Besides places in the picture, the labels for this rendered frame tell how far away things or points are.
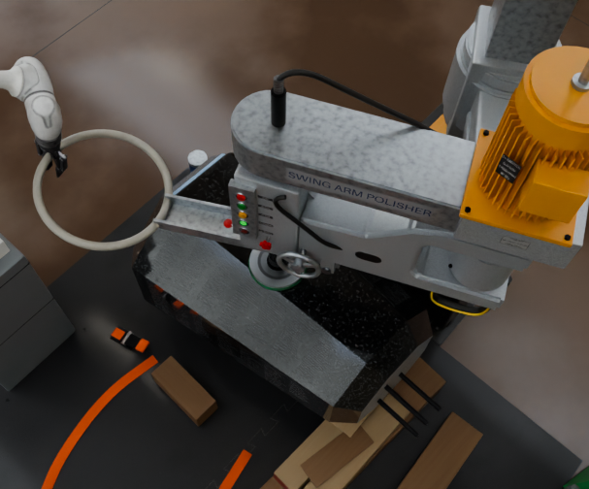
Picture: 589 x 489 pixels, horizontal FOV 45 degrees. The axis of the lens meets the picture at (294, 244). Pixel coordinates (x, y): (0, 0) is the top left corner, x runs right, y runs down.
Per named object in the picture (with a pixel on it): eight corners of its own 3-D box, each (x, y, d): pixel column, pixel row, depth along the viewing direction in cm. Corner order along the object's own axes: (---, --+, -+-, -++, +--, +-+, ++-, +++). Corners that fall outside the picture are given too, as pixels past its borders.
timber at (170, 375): (154, 381, 331) (150, 373, 320) (174, 363, 335) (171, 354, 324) (198, 427, 321) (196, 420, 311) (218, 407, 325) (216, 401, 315)
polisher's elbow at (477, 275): (449, 233, 229) (464, 202, 212) (510, 244, 228) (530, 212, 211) (444, 286, 221) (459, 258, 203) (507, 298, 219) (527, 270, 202)
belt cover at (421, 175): (572, 199, 202) (595, 166, 188) (559, 276, 191) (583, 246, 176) (249, 112, 214) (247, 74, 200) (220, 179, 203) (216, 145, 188)
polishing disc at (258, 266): (313, 246, 271) (313, 245, 270) (295, 295, 262) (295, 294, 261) (260, 230, 274) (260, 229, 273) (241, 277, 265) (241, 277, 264)
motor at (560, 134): (584, 158, 189) (655, 51, 153) (569, 258, 175) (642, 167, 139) (479, 131, 192) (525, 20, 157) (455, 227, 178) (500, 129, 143)
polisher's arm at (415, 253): (499, 272, 244) (547, 196, 201) (487, 332, 234) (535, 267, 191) (293, 212, 253) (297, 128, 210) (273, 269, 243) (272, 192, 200)
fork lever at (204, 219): (351, 230, 250) (350, 222, 246) (336, 277, 241) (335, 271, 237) (173, 192, 267) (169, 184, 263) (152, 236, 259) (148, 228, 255)
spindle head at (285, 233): (359, 223, 247) (376, 147, 208) (342, 278, 238) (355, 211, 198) (260, 195, 252) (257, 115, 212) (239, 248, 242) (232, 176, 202)
